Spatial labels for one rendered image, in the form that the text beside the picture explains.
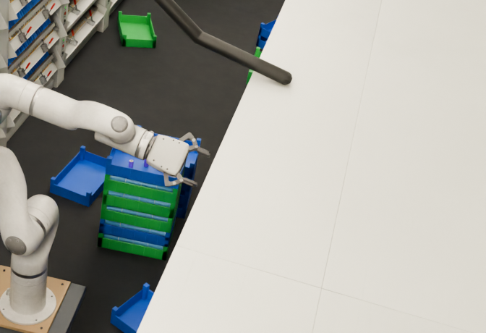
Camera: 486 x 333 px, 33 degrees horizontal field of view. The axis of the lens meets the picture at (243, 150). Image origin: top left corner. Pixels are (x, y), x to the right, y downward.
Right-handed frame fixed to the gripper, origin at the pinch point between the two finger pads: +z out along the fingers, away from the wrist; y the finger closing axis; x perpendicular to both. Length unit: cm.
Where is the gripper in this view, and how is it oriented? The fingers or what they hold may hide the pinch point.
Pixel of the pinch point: (200, 169)
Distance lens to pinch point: 236.9
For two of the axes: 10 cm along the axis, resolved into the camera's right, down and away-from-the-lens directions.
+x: 0.6, -2.1, -9.8
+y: -3.9, 8.9, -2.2
